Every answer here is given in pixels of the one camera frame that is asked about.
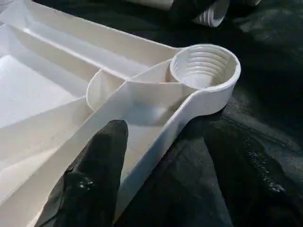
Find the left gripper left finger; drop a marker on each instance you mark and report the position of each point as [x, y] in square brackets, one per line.
[94, 177]

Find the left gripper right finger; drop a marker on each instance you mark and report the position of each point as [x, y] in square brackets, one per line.
[251, 184]

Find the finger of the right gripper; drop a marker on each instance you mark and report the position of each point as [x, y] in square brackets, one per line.
[184, 9]

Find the white plastic table top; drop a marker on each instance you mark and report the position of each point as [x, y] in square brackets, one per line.
[59, 82]

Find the black work mat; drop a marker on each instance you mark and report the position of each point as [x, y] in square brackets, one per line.
[272, 82]

